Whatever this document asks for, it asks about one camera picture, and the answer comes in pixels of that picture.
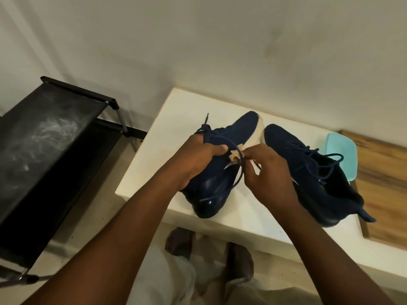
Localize black shoe rack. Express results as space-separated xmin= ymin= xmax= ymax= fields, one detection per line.
xmin=0 ymin=76 xmax=148 ymax=288

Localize person's left forearm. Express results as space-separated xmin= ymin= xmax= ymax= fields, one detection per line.
xmin=22 ymin=166 xmax=186 ymax=305

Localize person's right foot grey sock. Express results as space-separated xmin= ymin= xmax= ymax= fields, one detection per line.
xmin=224 ymin=242 xmax=255 ymax=283

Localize brown wooden board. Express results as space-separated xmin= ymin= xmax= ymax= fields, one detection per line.
xmin=338 ymin=130 xmax=407 ymax=251

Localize person's left foot grey sock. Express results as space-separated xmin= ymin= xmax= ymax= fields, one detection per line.
xmin=165 ymin=227 xmax=195 ymax=260

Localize person's right hand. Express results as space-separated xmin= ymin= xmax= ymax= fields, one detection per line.
xmin=243 ymin=144 xmax=300 ymax=214

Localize person's left hand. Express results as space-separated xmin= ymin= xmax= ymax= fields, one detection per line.
xmin=165 ymin=133 xmax=229 ymax=191

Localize light blue plastic container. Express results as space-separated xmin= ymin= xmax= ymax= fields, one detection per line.
xmin=324 ymin=131 xmax=358 ymax=181

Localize beige cleaning cloth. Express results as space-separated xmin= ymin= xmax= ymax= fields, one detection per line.
xmin=229 ymin=148 xmax=246 ymax=165

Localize person's foot grey sock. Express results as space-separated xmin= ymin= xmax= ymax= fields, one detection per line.
xmin=224 ymin=242 xmax=255 ymax=283
xmin=165 ymin=227 xmax=195 ymax=260

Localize person's right forearm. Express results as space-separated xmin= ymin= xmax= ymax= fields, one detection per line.
xmin=276 ymin=200 xmax=396 ymax=305

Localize white shorts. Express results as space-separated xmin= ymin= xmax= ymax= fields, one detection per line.
xmin=127 ymin=244 xmax=322 ymax=305

